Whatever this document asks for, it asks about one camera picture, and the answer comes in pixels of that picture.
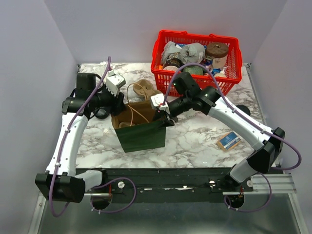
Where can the black plastic cup lid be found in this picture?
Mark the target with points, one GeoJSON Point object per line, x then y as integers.
{"type": "Point", "coordinates": [245, 109]}

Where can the green netted melon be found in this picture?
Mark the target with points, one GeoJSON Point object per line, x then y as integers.
{"type": "Point", "coordinates": [194, 70]}

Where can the blue orange card box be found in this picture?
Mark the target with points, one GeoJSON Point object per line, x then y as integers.
{"type": "Point", "coordinates": [228, 141]}

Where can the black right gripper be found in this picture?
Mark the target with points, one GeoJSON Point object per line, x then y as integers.
{"type": "Point", "coordinates": [165, 118]}

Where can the brown green paper bag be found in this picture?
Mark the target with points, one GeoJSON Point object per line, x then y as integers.
{"type": "Point", "coordinates": [145, 133]}

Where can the black labelled tub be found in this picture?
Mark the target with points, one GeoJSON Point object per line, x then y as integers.
{"type": "Point", "coordinates": [172, 63]}

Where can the single brown cup carrier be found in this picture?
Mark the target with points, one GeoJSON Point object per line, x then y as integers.
{"type": "Point", "coordinates": [124, 124]}

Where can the red blue drink can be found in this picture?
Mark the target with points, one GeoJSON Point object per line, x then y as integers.
{"type": "Point", "coordinates": [210, 68]}

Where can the grey plastic mailer bag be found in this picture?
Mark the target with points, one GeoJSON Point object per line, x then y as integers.
{"type": "Point", "coordinates": [186, 53]}

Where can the cream pump lotion bottle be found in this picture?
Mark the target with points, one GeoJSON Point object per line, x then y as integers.
{"type": "Point", "coordinates": [220, 73]}

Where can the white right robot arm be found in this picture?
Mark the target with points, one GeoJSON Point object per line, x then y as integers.
{"type": "Point", "coordinates": [266, 142]}

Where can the black lid on table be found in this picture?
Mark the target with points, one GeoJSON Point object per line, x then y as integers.
{"type": "Point", "coordinates": [101, 113]}

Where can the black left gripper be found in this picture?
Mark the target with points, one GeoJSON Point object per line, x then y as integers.
{"type": "Point", "coordinates": [117, 106]}

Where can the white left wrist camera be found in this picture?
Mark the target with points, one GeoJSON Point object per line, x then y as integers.
{"type": "Point", "coordinates": [114, 83]}

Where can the brown lidded round box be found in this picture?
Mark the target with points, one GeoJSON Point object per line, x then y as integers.
{"type": "Point", "coordinates": [218, 52]}

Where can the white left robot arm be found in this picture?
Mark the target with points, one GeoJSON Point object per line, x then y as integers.
{"type": "Point", "coordinates": [60, 182]}

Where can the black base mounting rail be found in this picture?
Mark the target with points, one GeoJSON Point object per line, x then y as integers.
{"type": "Point", "coordinates": [167, 185]}

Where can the brown cardboard cup carrier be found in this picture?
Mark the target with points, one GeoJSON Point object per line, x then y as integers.
{"type": "Point", "coordinates": [145, 88]}

